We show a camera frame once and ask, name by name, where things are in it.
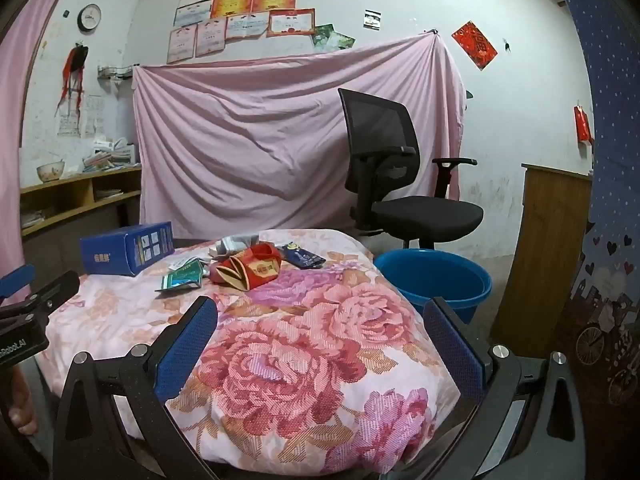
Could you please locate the paper stack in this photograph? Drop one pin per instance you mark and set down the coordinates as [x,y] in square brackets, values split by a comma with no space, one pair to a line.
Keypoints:
[35,219]
[107,193]

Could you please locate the wooden shelf unit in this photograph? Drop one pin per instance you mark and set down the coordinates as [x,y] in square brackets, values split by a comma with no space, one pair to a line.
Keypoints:
[75,195]

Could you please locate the pink hanging bed sheet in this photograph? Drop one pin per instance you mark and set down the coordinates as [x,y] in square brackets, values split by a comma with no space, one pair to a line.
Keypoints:
[240,135]

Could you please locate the small black-and-white picture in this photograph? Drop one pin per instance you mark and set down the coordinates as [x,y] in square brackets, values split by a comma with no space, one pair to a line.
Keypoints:
[372,19]

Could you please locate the blue dotted curtain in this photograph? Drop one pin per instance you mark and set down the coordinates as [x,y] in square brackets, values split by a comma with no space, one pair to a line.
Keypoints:
[615,110]

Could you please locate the faded paper wall chart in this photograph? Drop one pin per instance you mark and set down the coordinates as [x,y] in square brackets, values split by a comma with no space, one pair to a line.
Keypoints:
[70,122]

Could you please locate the green foil packet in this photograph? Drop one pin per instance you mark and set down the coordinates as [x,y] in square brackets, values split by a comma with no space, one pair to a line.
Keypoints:
[180,277]

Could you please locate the group of wall certificates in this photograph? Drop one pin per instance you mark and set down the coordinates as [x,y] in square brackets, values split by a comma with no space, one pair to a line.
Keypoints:
[245,25]

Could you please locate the white ceramic bowl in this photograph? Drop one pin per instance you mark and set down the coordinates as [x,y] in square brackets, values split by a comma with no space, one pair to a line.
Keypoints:
[50,171]

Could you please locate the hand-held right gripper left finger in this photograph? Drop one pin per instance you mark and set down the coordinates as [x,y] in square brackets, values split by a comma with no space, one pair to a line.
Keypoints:
[187,345]

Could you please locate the red square paper decoration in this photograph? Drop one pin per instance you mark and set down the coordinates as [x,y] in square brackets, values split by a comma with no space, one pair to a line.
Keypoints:
[475,45]

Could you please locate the person's left hand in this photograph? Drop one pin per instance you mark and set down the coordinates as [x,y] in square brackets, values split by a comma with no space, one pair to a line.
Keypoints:
[22,410]

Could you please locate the wooden cabinet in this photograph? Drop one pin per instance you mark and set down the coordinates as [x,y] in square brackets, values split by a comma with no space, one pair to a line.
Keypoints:
[550,240]

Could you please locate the round wall clock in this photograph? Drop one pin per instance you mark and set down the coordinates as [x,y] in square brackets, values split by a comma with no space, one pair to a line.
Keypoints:
[89,17]

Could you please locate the red tassel ornament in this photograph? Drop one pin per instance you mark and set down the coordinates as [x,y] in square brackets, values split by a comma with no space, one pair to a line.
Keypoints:
[75,67]

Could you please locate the messy stack of books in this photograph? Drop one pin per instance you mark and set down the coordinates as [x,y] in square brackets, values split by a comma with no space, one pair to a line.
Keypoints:
[110,157]

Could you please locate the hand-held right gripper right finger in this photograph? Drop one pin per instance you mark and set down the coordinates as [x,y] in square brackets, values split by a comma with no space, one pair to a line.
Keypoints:
[452,347]

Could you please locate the pink curtain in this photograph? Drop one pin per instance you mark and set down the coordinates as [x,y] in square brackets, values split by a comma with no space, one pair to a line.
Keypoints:
[15,110]

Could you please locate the crushed red carton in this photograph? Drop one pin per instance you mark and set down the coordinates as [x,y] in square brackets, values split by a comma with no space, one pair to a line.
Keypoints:
[255,267]

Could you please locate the grey foil wrapper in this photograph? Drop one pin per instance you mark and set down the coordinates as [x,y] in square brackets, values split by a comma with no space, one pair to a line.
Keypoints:
[232,244]

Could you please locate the blue plastic basin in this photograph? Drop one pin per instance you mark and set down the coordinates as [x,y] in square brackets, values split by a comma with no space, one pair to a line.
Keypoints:
[430,275]

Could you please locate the dark blue snack packet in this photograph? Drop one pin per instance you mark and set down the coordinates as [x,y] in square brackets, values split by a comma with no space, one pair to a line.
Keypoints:
[305,256]

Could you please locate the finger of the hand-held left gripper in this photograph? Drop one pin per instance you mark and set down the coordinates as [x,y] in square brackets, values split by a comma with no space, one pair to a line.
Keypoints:
[15,280]
[55,290]

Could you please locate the small black wall hook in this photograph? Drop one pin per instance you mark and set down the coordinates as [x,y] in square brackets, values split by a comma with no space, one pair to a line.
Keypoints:
[507,45]

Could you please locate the black mesh office chair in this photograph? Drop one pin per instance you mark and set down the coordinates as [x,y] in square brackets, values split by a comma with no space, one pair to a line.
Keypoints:
[425,215]

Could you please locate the red hanging packet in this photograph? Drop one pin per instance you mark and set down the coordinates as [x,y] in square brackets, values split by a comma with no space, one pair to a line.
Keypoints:
[582,125]

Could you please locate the green photo print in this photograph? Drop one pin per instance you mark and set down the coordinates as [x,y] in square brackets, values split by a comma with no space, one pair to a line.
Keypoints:
[344,40]
[324,35]

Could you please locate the blue cardboard box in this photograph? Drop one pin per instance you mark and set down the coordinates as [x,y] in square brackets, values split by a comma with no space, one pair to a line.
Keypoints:
[107,255]

